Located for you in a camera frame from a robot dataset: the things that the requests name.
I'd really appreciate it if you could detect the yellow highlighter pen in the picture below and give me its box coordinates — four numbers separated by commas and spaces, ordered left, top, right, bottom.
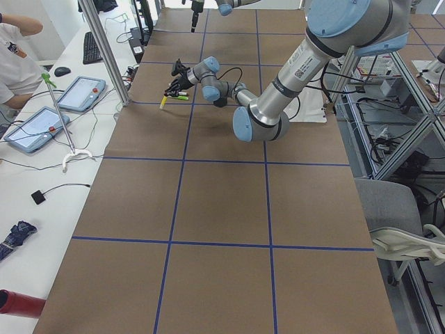
159, 96, 168, 109

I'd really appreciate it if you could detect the upper teach pendant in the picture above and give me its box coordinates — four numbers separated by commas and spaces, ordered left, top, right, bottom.
57, 76, 106, 113

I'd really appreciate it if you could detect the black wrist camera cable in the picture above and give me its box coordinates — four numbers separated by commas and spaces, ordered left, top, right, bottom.
217, 66, 244, 91

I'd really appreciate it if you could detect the grey office chair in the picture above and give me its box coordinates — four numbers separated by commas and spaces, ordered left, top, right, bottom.
355, 178, 444, 286

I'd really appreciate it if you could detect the folded dark umbrella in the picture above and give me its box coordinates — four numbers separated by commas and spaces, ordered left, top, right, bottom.
1, 221, 38, 261

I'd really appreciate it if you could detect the red cylinder bottle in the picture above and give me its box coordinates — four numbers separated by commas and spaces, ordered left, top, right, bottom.
1, 289, 46, 319

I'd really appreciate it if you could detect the black keyboard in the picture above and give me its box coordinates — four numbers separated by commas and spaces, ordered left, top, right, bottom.
83, 31, 103, 65

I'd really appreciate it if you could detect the grabber stick on stand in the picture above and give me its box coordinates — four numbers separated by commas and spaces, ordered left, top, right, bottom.
41, 73, 93, 173

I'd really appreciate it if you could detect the black computer mouse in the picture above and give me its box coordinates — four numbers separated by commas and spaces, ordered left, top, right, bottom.
54, 66, 71, 77

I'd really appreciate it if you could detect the teach pendant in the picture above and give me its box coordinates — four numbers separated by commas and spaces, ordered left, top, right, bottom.
57, 76, 106, 113
4, 106, 63, 154

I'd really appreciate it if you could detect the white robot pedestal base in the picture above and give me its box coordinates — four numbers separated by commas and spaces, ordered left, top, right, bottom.
284, 88, 327, 123

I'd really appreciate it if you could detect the lower teach pendant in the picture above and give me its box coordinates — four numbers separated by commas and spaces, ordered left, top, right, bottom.
4, 106, 63, 154

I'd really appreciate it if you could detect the person in white shirt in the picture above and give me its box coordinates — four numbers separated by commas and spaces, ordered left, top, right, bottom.
1, 13, 43, 111

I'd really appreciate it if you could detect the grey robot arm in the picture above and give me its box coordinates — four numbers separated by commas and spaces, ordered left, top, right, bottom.
164, 0, 411, 142
191, 0, 259, 33

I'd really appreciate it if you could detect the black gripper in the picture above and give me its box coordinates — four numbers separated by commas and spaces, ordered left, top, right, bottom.
164, 58, 194, 97
191, 0, 204, 33

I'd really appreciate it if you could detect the aluminium frame post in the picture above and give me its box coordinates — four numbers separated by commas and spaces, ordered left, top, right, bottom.
79, 0, 130, 106

